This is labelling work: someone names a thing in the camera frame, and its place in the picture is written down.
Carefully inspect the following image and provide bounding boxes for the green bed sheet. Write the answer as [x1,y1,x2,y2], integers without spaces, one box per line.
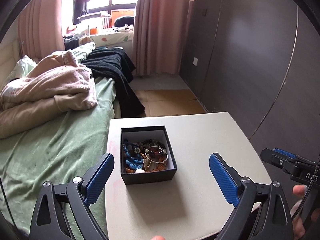
[0,42,118,238]

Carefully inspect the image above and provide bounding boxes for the patterned window seat cushion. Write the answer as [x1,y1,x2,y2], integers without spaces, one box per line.
[78,27,134,47]

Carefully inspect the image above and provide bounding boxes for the pink fleece blanket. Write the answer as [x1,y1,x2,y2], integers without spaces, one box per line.
[1,50,98,139]

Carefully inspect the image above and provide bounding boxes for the pink curtain left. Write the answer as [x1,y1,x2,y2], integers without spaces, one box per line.
[18,0,65,59]

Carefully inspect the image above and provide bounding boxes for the dark grey wardrobe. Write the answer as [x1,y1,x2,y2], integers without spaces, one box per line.
[180,0,319,160]

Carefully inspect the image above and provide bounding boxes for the black jewelry box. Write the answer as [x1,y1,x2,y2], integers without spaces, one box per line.
[120,126,177,185]

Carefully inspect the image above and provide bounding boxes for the blue bead necklace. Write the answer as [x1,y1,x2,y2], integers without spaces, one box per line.
[122,142,144,172]

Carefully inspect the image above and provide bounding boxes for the pink curtain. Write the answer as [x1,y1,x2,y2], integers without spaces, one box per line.
[18,0,65,59]
[132,0,189,76]

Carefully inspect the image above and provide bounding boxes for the silver bangle ring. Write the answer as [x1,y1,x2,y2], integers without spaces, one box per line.
[144,145,169,165]

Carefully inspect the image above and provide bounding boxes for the flattened cardboard floor sheets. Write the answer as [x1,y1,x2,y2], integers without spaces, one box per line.
[135,89,206,117]

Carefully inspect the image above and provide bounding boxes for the person right hand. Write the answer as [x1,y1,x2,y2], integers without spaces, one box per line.
[291,184,320,240]

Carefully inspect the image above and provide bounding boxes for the black knitted blanket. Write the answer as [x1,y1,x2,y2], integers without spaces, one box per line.
[82,48,145,118]

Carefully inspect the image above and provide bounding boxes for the person left hand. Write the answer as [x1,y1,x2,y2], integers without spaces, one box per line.
[151,236,165,240]

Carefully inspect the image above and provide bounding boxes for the orange amber bead jewelry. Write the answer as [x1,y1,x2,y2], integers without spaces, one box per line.
[122,139,169,173]

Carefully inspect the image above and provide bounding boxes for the pink curtain right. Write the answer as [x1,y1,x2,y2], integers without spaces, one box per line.
[132,0,189,76]

